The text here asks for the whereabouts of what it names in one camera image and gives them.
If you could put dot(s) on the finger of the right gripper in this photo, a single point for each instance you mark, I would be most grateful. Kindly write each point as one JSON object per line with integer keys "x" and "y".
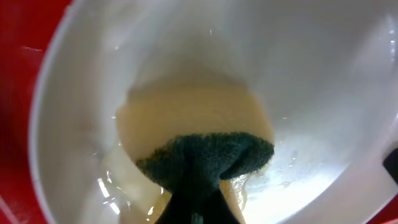
{"x": 390, "y": 164}

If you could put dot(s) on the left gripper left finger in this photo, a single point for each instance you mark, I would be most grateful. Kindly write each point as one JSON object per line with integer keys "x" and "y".
{"x": 177, "y": 211}

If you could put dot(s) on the white plate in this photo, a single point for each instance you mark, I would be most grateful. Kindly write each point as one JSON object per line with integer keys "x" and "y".
{"x": 318, "y": 79}

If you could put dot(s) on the green yellow sponge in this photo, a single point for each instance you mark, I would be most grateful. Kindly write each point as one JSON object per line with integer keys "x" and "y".
{"x": 197, "y": 137}

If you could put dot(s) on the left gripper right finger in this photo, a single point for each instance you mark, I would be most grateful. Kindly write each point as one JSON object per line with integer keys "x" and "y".
{"x": 215, "y": 210}

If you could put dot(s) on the red tray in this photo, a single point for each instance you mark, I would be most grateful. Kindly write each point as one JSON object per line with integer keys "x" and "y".
{"x": 27, "y": 30}

